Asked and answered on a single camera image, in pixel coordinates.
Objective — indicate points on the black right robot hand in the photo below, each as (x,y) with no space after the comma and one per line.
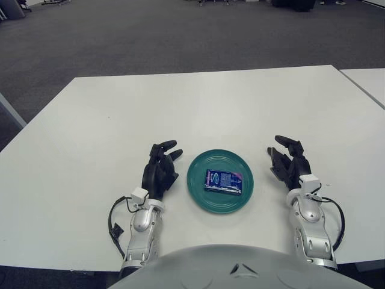
(297,167)

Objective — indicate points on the green round plate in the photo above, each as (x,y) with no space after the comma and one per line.
(219,204)

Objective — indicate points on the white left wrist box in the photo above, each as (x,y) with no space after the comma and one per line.
(139,197)

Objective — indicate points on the dark office chair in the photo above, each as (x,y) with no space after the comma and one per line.
(13,7)

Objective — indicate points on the pair of shoes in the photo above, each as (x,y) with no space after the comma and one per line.
(341,1)

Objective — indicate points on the large black background object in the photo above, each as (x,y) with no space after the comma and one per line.
(293,4)

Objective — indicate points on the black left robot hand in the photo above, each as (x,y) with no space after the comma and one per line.
(156,177)

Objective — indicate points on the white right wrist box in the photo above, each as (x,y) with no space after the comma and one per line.
(309,184)

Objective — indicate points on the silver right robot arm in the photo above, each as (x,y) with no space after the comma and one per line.
(309,228)

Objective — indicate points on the blue gum pack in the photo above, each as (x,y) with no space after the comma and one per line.
(222,180)

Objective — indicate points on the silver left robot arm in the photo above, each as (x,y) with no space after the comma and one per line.
(141,222)

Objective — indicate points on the grey desk corner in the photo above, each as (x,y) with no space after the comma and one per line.
(10,110)

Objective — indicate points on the grey robot torso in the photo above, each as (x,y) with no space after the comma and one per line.
(210,271)

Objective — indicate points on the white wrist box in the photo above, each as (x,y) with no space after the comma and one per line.
(309,184)
(139,197)

